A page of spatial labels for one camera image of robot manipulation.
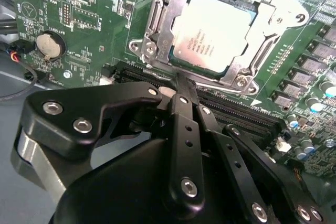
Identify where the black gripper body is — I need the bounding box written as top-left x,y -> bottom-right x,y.
51,137 -> 255,224

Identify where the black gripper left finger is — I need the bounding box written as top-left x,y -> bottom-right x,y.
10,72 -> 207,211

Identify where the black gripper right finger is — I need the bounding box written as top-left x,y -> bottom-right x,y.
183,76 -> 329,224

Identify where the metal socket cover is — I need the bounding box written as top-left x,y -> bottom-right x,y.
143,0 -> 279,83

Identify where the silver CPU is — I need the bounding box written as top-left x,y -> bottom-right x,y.
167,0 -> 261,78

